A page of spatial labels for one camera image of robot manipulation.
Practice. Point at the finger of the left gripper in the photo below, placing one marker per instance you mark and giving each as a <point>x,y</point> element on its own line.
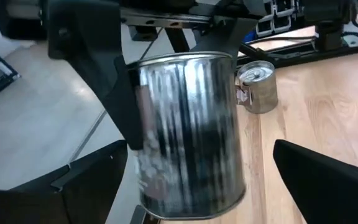
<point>85,37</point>
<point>232,31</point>

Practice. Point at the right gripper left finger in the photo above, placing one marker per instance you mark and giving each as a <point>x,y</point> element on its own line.
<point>95,186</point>

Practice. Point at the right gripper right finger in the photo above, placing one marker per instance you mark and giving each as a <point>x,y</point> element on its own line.
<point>315,177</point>

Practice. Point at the silver metal candle tin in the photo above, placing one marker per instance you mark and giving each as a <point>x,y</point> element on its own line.
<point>261,90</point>
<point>191,130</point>

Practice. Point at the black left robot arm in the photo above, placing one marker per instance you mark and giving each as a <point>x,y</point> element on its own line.
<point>329,31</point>

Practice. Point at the white framed storage crates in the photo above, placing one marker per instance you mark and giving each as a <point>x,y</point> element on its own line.
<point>275,18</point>

